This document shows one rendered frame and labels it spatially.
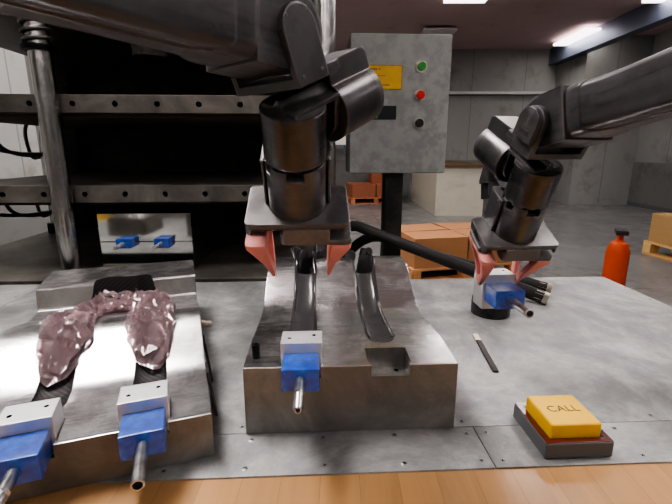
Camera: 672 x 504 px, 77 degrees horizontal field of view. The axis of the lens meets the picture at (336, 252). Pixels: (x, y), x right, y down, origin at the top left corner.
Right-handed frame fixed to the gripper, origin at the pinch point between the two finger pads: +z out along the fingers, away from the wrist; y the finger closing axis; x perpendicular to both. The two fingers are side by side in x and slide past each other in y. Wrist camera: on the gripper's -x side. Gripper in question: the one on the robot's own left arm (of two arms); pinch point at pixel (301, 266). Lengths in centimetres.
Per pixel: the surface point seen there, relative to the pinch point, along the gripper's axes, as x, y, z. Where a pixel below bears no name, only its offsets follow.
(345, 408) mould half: 10.3, -5.1, 14.5
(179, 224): -64, 39, 46
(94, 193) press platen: -69, 62, 39
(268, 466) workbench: 16.8, 3.8, 14.4
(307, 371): 9.6, -0.6, 6.8
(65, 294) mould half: -15.6, 42.1, 22.0
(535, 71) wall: -921, -502, 323
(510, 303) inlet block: -2.0, -28.7, 9.9
